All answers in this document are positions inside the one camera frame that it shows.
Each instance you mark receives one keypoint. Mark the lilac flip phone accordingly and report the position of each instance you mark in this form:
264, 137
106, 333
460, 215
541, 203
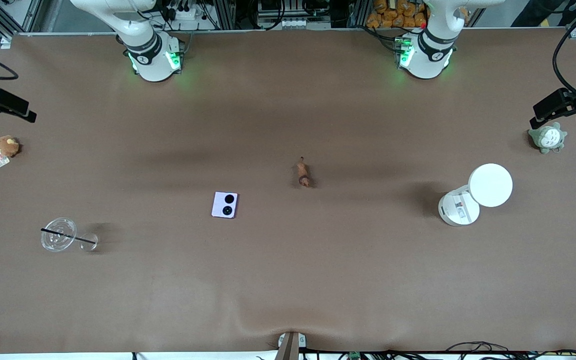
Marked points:
225, 204

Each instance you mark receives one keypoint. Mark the brown lion statue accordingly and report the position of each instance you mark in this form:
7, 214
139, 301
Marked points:
304, 174

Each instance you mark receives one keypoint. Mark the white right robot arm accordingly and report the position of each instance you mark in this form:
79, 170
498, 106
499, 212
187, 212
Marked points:
150, 60

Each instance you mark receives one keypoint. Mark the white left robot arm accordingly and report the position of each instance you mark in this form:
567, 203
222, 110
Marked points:
425, 60

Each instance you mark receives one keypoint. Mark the grey totoro plush toy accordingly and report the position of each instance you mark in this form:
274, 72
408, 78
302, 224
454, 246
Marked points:
548, 138

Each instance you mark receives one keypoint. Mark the brown plush toy with tag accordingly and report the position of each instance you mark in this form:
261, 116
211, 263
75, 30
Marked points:
7, 146

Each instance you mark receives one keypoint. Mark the white cylindrical canister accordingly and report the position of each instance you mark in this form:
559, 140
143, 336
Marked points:
488, 185

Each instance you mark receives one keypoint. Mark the clear plastic cup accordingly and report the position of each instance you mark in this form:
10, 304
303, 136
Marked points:
58, 235

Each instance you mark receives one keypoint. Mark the black drinking straw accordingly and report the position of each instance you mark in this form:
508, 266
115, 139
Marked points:
63, 235

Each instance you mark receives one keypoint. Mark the pile of orange plush toys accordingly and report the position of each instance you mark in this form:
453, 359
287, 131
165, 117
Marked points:
395, 15

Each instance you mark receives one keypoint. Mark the white power strip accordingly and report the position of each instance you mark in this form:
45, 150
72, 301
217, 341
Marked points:
185, 12

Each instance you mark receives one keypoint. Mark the black equipment box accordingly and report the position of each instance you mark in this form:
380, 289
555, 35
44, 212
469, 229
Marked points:
293, 12

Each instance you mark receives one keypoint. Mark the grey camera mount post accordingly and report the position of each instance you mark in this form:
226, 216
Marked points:
290, 346

